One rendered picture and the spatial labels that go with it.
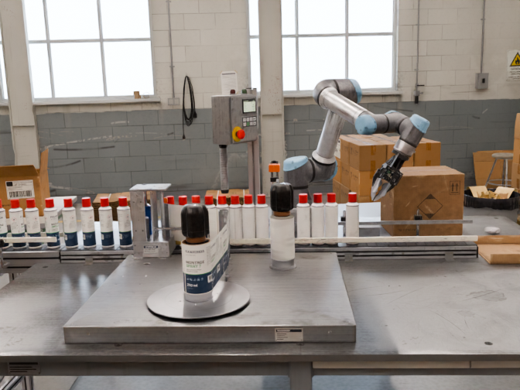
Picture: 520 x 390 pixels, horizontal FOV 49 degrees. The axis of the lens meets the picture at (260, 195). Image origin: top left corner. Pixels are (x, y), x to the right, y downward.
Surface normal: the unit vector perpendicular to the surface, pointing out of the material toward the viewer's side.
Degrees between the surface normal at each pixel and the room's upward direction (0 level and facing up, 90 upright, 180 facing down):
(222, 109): 90
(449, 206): 90
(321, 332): 90
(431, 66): 90
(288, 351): 0
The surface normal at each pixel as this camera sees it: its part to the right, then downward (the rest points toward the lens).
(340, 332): -0.05, 0.19
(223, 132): -0.61, 0.17
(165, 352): -0.03, -0.98
